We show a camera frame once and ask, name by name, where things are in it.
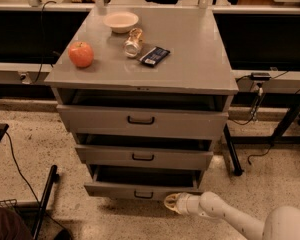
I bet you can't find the black stand leg left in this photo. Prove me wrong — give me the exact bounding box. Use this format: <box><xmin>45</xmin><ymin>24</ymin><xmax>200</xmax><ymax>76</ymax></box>
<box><xmin>32</xmin><ymin>165</ymin><xmax>58</xmax><ymax>240</ymax></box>

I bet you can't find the grey middle drawer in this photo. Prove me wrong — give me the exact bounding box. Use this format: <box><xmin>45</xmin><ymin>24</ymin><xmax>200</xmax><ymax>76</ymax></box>
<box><xmin>75</xmin><ymin>145</ymin><xmax>213</xmax><ymax>171</ymax></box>

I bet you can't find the dark blue snack bar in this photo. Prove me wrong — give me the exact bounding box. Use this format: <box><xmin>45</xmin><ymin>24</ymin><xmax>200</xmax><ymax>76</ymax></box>
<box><xmin>139</xmin><ymin>47</ymin><xmax>170</xmax><ymax>67</ymax></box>

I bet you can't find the grey drawer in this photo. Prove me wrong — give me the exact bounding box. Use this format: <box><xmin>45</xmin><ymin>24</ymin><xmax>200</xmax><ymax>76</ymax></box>
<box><xmin>75</xmin><ymin>145</ymin><xmax>213</xmax><ymax>171</ymax></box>
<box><xmin>84</xmin><ymin>165</ymin><xmax>200</xmax><ymax>201</ymax></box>
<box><xmin>57</xmin><ymin>105</ymin><xmax>228</xmax><ymax>140</ymax></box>

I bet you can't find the black table leg right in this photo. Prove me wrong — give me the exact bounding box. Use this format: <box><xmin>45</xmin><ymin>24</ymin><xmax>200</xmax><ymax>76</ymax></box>
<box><xmin>223</xmin><ymin>125</ymin><xmax>244</xmax><ymax>176</ymax></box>

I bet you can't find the red apple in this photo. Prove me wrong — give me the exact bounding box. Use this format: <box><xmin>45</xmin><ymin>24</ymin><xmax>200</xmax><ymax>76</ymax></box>
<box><xmin>68</xmin><ymin>41</ymin><xmax>94</xmax><ymax>68</ymax></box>

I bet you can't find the grey bottom drawer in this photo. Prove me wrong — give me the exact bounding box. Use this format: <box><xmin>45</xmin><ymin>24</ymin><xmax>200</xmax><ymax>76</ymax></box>
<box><xmin>84</xmin><ymin>165</ymin><xmax>200</xmax><ymax>201</ymax></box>

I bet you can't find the white bowl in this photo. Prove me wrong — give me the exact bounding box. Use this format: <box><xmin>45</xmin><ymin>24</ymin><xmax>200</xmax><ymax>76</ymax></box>
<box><xmin>103</xmin><ymin>12</ymin><xmax>139</xmax><ymax>34</ymax></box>

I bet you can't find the grey top drawer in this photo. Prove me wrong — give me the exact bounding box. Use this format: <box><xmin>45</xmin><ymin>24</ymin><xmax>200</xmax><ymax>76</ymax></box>
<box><xmin>57</xmin><ymin>105</ymin><xmax>228</xmax><ymax>140</ymax></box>

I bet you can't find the wire basket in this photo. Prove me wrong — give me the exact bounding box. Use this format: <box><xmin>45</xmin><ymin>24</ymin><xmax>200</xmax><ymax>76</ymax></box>
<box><xmin>0</xmin><ymin>199</ymin><xmax>17</xmax><ymax>211</ymax></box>

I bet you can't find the black hanging cable left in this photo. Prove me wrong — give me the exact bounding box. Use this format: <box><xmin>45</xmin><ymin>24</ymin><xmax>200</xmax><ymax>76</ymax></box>
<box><xmin>29</xmin><ymin>0</ymin><xmax>58</xmax><ymax>85</ymax></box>

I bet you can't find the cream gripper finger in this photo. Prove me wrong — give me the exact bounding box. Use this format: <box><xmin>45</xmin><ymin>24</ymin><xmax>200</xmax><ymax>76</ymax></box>
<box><xmin>164</xmin><ymin>193</ymin><xmax>180</xmax><ymax>214</ymax></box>

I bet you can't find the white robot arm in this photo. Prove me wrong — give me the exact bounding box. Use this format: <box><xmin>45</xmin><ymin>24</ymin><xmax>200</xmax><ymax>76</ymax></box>
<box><xmin>164</xmin><ymin>192</ymin><xmax>300</xmax><ymax>240</ymax></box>

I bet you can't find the black cable on floor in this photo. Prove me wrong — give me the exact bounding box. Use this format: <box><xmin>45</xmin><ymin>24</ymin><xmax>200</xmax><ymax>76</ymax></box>
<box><xmin>4</xmin><ymin>131</ymin><xmax>69</xmax><ymax>233</ymax></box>

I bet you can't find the dark red object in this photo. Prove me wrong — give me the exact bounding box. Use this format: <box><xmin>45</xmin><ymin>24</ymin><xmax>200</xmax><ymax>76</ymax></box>
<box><xmin>0</xmin><ymin>208</ymin><xmax>33</xmax><ymax>240</ymax></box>

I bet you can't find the black power adapter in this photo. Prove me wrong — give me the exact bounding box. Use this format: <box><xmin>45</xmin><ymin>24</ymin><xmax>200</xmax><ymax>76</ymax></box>
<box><xmin>250</xmin><ymin>72</ymin><xmax>271</xmax><ymax>81</ymax></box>

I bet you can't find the black slanted leg right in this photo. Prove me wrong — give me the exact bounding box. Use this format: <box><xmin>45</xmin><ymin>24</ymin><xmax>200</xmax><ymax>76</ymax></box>
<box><xmin>269</xmin><ymin>90</ymin><xmax>300</xmax><ymax>146</ymax></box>

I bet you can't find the clear glass jar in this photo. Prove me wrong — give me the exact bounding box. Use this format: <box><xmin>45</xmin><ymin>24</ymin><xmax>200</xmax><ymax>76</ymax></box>
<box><xmin>123</xmin><ymin>28</ymin><xmax>143</xmax><ymax>58</ymax></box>

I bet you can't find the grey drawer cabinet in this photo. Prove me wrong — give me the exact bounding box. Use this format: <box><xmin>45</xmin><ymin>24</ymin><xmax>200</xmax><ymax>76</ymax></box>
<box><xmin>44</xmin><ymin>6</ymin><xmax>240</xmax><ymax>185</ymax></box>

